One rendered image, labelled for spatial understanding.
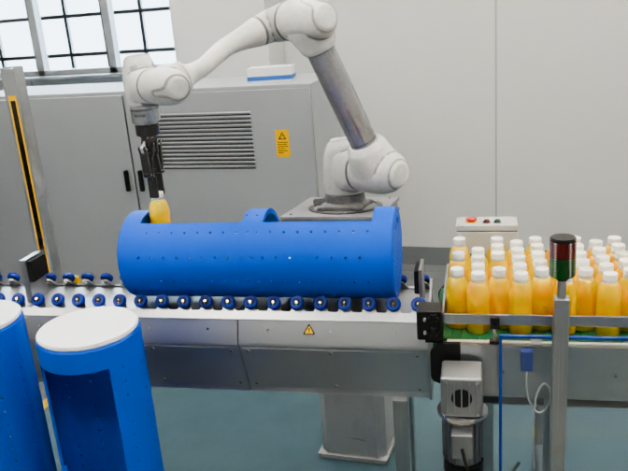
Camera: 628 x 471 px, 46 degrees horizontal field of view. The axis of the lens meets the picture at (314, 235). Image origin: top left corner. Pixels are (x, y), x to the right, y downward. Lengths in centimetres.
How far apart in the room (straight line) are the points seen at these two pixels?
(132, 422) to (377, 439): 129
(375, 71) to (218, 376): 295
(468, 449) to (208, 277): 92
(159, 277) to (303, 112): 168
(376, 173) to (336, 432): 115
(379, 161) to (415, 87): 236
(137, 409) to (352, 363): 67
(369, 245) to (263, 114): 185
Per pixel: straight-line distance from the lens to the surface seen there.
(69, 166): 455
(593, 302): 223
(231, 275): 230
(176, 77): 219
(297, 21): 247
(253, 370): 247
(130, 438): 221
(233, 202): 409
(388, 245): 218
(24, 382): 242
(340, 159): 280
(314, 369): 241
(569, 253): 190
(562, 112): 493
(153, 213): 245
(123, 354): 210
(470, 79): 493
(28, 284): 275
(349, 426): 318
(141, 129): 239
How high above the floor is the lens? 186
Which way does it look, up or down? 18 degrees down
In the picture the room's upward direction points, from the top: 5 degrees counter-clockwise
